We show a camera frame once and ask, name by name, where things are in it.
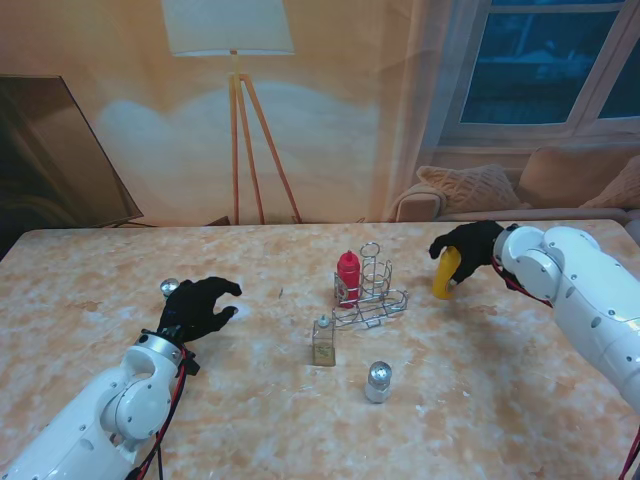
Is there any yellow squeeze bottle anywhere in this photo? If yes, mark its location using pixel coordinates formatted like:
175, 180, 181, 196
432, 246, 464, 300

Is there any square clear glass oil bottle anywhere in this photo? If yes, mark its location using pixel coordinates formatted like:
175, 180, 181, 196
312, 314, 337, 367

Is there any chrome wire condiment rack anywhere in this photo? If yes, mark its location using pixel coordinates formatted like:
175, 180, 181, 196
330, 242, 410, 331

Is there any left arm red black cable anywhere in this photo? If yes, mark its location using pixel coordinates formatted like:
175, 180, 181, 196
127, 347, 201, 480

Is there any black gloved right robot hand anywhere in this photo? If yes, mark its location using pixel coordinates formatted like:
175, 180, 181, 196
428, 219, 505, 286

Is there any printed tripod floor lamp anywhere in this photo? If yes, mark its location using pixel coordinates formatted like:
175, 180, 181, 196
160, 0, 304, 226

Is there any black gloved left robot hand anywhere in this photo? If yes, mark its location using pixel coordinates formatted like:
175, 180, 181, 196
155, 275, 243, 346

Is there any right arm red cable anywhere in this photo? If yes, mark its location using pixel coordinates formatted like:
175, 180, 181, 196
492, 254, 640, 480

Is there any red squeeze bottle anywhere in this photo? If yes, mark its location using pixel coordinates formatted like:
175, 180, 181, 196
336, 251, 362, 309

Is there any glass salt shaker metal lid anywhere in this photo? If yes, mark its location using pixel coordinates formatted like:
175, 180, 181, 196
364, 360, 393, 404

